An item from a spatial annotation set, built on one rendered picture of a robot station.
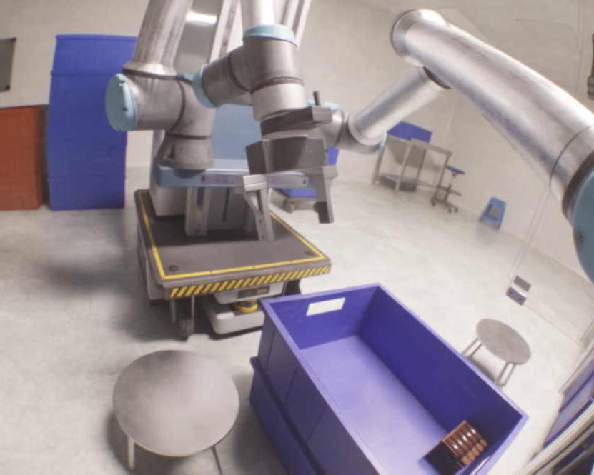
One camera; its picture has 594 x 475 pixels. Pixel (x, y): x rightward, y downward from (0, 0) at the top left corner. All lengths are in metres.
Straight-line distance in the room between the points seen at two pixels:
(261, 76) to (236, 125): 0.63
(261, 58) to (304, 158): 0.18
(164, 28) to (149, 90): 0.16
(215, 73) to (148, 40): 0.29
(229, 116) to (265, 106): 0.62
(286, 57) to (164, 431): 0.74
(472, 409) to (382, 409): 0.24
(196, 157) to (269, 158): 0.48
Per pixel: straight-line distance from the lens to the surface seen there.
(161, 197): 1.30
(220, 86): 0.56
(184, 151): 0.89
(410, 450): 0.83
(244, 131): 1.12
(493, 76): 0.35
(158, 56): 0.80
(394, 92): 0.86
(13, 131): 2.44
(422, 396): 0.92
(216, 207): 1.25
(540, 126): 0.29
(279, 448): 0.90
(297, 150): 0.48
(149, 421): 0.71
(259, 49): 0.50
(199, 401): 0.73
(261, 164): 0.44
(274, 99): 0.47
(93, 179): 2.29
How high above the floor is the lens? 0.86
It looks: 24 degrees down
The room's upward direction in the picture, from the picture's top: 13 degrees clockwise
